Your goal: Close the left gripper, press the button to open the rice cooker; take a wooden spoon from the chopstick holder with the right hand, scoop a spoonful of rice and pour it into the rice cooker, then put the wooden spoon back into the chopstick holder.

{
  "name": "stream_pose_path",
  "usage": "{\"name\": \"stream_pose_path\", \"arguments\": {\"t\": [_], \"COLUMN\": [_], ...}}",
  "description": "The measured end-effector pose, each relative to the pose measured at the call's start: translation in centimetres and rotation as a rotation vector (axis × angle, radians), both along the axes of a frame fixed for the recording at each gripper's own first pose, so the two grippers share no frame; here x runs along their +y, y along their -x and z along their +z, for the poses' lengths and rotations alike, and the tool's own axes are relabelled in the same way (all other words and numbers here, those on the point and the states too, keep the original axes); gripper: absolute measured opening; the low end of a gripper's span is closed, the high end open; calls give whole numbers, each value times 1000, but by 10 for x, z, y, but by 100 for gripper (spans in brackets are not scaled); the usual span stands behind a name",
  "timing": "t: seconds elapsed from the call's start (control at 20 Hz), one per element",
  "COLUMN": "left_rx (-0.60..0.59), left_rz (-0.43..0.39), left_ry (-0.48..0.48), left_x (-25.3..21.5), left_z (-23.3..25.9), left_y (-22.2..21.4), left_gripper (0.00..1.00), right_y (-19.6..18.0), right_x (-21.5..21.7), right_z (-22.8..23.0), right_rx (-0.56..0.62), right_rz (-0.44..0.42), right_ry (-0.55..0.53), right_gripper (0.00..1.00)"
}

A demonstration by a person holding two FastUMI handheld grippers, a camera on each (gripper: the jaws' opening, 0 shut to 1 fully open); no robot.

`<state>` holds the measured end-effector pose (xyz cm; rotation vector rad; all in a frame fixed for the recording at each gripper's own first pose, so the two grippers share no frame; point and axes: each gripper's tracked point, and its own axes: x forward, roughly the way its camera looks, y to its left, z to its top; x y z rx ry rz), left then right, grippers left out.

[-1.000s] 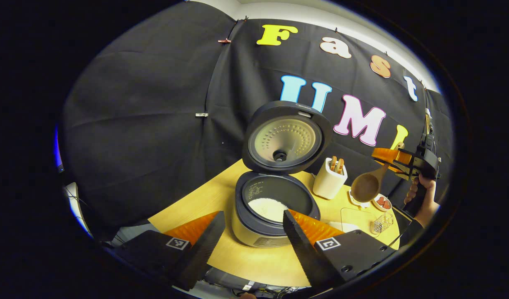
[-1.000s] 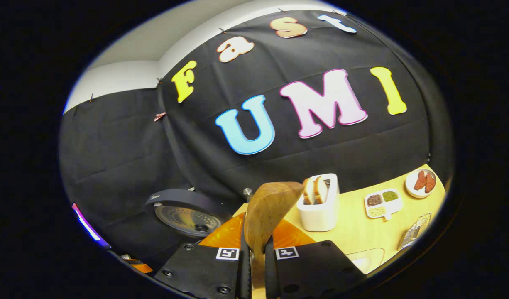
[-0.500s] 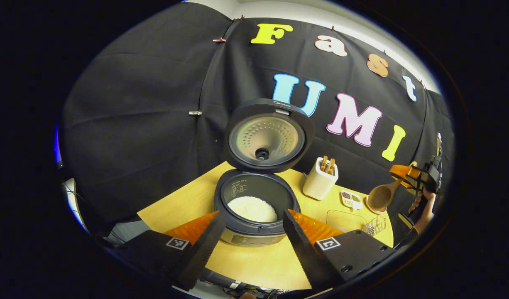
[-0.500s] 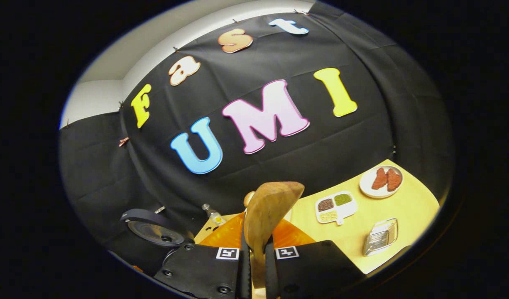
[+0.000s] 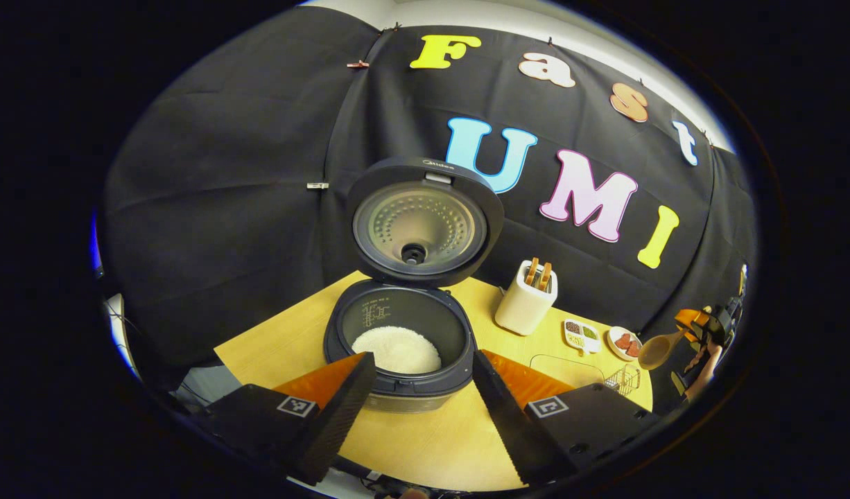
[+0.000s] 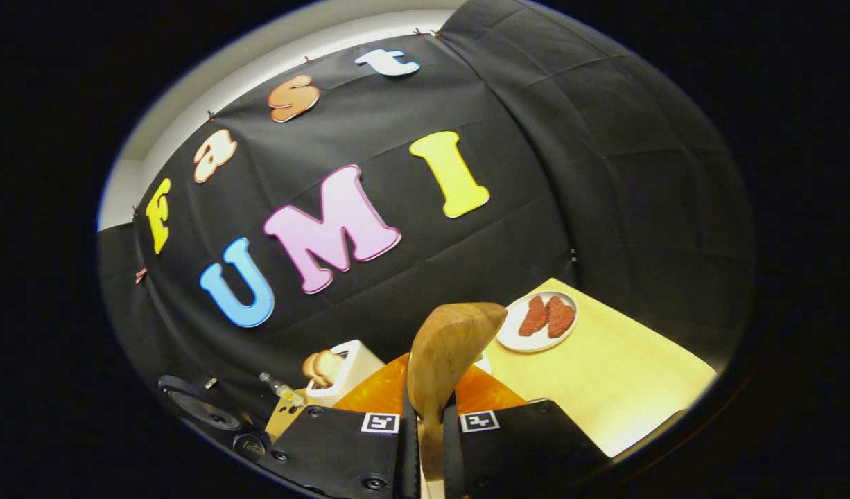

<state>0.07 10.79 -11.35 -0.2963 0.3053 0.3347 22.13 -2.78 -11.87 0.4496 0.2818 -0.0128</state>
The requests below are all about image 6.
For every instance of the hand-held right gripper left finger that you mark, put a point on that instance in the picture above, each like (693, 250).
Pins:
(342, 450)

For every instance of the white divided bean dish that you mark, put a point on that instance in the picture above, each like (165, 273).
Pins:
(483, 363)

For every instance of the wooden spoon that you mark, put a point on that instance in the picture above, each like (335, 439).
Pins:
(446, 346)

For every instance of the black backdrop cloth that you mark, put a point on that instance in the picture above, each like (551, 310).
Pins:
(605, 173)

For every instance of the white round plate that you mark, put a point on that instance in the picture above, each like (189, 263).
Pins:
(512, 336)

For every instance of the copper clip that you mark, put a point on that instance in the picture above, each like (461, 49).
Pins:
(141, 276)

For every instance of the toast bread slice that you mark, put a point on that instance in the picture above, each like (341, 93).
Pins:
(321, 367)

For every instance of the black rice cooker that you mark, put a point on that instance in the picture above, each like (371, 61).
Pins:
(203, 409)

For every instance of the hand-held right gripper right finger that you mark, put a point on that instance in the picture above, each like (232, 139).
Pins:
(522, 450)

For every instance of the white toaster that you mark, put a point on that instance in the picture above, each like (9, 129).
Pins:
(359, 367)

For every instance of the glass bottle yellow label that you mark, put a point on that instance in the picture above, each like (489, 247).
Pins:
(283, 390)

